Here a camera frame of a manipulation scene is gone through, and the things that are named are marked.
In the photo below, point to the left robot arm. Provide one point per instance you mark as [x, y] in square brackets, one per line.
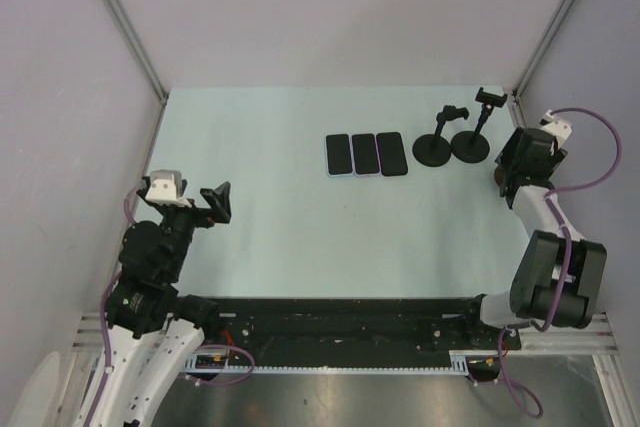
[148, 331]

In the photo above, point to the left aluminium frame post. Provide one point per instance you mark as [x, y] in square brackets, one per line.
[133, 42]

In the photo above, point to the brown round phone stand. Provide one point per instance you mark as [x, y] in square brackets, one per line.
[498, 176]

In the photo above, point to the aluminium frame post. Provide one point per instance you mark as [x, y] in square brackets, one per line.
[133, 42]
[554, 26]

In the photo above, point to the phone with black case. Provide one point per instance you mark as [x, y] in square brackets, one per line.
[392, 157]

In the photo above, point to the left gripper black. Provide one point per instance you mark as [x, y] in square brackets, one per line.
[219, 209]

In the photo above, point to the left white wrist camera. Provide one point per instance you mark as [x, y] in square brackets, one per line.
[166, 188]

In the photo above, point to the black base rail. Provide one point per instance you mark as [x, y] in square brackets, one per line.
[352, 332]

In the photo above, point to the black phone stand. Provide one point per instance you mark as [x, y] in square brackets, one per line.
[471, 146]
[432, 150]

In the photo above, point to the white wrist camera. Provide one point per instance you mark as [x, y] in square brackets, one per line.
[166, 188]
[557, 126]

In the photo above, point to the phone with light blue case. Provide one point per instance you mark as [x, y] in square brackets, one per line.
[338, 155]

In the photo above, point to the white cable duct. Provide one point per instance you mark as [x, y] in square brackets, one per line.
[454, 365]

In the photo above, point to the right aluminium frame post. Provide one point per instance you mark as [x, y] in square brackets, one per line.
[554, 26]

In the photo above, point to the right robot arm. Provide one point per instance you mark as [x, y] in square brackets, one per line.
[559, 276]

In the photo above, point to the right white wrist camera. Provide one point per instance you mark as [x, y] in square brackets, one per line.
[557, 126]

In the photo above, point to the phone with lilac case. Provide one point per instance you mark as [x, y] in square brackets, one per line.
[365, 155]

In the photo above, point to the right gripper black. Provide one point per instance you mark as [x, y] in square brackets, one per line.
[508, 153]

